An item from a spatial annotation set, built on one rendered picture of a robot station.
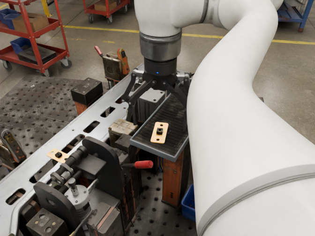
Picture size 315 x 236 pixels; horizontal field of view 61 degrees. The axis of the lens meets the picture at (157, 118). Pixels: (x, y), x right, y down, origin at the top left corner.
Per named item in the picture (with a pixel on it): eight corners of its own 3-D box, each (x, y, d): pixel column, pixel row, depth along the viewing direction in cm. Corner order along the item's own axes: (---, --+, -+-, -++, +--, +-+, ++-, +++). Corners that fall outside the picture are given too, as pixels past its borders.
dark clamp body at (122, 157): (115, 202, 111) (102, 136, 86) (142, 217, 106) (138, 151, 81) (99, 224, 104) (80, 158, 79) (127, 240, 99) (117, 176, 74)
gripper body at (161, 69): (181, 47, 62) (179, 81, 68) (145, 45, 63) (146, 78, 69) (177, 63, 57) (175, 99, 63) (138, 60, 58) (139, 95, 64)
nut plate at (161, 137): (155, 122, 79) (155, 119, 78) (168, 123, 79) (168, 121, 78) (150, 142, 73) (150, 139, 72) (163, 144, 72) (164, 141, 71)
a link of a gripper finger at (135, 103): (134, 105, 69) (131, 105, 69) (136, 125, 74) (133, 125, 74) (137, 99, 71) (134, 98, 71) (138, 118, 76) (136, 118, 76)
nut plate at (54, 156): (45, 155, 90) (44, 152, 90) (54, 148, 93) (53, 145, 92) (64, 165, 87) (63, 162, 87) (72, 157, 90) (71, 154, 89)
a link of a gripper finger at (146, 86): (157, 83, 63) (153, 79, 62) (129, 107, 69) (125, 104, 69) (160, 74, 66) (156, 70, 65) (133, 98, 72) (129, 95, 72)
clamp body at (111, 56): (115, 104, 162) (108, 48, 139) (136, 111, 157) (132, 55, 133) (104, 114, 155) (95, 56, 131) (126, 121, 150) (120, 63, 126)
